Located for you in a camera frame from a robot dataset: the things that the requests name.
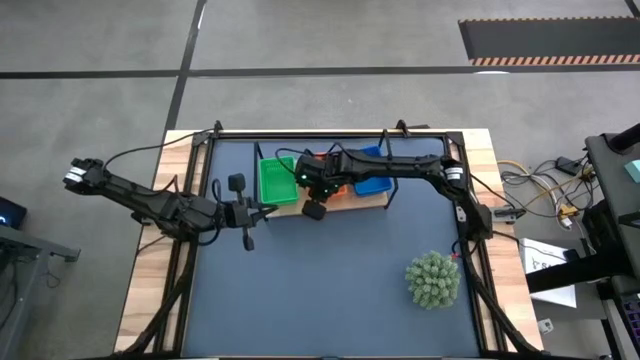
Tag green plastic basket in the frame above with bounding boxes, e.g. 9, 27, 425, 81
258, 156, 301, 207

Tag pale green succulent ball plant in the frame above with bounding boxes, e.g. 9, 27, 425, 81
403, 249, 461, 310

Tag blue plastic basket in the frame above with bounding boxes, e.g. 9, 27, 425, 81
352, 144, 394, 198

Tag black hazard-striped floor mat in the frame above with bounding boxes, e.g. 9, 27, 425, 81
458, 16, 640, 67

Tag backlit keyboard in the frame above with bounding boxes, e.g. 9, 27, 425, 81
618, 292, 640, 354

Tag blue-grey table mat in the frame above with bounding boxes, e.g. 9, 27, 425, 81
180, 137, 484, 359

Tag black device with blue light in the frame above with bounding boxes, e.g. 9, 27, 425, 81
0, 196, 29, 230

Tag black power adapter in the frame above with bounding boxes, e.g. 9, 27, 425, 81
555, 156, 581, 176

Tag black metal rig frame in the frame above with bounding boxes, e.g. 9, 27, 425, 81
112, 118, 546, 360

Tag yellow cable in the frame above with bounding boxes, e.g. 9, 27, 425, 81
497, 158, 596, 204

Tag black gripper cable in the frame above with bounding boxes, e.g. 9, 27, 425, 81
273, 141, 347, 175

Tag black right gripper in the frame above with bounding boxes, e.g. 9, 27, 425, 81
293, 152, 348, 222

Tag white printed paper sheet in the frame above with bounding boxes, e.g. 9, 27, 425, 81
518, 237, 579, 309

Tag black equipment stand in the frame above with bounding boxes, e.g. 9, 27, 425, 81
524, 121, 640, 360

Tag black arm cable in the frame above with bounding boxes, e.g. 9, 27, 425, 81
101, 127, 217, 171

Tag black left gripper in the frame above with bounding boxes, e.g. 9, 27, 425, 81
220, 173, 280, 252

